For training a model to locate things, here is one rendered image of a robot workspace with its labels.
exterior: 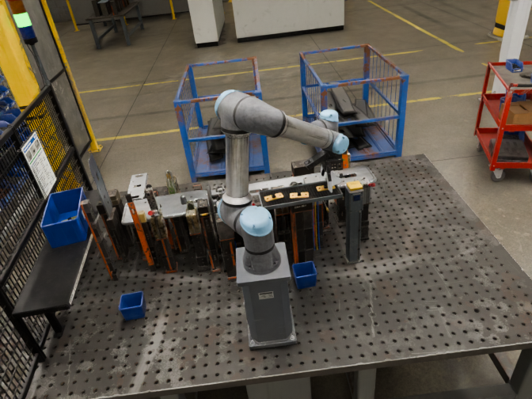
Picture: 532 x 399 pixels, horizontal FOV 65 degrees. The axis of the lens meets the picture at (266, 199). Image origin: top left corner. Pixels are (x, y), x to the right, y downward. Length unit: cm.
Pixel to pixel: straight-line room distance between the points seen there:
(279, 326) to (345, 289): 44
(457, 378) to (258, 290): 146
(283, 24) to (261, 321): 860
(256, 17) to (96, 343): 848
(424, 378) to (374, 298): 77
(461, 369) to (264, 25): 833
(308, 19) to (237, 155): 858
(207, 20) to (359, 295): 834
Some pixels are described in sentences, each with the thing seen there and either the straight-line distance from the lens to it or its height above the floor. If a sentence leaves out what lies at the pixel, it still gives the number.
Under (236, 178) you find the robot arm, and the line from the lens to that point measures 154.
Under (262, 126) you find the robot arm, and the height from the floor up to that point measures 167.
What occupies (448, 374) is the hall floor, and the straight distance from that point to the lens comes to 275.
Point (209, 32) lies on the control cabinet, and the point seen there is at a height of 31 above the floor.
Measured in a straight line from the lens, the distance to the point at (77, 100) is 550.
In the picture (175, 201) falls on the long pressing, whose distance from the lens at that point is 232.
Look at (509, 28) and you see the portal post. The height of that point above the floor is 91.
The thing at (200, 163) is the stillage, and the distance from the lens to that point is 445.
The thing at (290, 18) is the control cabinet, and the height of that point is 37.
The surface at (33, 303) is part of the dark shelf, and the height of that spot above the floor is 103.
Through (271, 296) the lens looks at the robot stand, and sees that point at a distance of 168.
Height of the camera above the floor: 222
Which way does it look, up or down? 34 degrees down
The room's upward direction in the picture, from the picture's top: 7 degrees counter-clockwise
